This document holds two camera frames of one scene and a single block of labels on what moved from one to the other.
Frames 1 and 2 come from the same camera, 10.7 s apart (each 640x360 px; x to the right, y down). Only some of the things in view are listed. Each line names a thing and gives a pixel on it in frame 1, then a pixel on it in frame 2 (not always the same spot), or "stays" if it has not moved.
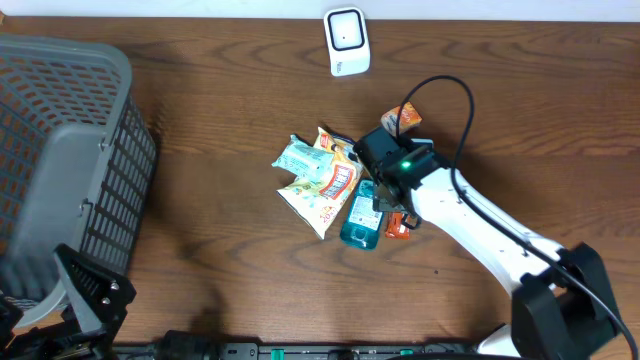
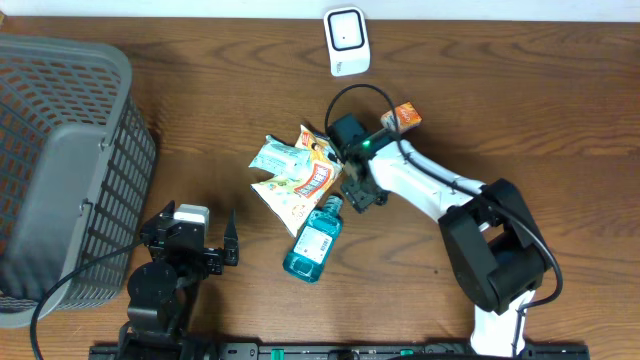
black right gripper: (378, 201) to (359, 200)
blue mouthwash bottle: (362, 225) to (306, 257)
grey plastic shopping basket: (76, 165) stays
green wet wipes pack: (304, 159) to (281, 159)
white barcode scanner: (348, 41) stays
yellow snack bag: (318, 200) to (295, 198)
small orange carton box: (409, 118) stays
